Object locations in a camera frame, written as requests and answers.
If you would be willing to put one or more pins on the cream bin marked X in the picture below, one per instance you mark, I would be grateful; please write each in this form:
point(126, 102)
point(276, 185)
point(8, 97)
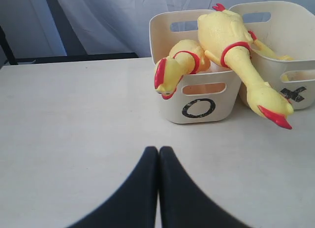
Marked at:
point(289, 31)

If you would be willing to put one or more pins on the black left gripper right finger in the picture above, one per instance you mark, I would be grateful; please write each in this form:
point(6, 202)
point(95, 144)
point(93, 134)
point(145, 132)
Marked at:
point(182, 203)

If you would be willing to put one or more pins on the whole rubber chicken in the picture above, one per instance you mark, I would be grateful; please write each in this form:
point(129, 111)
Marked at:
point(185, 58)
point(227, 42)

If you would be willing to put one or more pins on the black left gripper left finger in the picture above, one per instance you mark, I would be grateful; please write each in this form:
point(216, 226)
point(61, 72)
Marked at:
point(134, 203)

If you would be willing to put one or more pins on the cream bin marked O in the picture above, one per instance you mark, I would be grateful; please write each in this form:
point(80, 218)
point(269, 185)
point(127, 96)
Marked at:
point(207, 96)

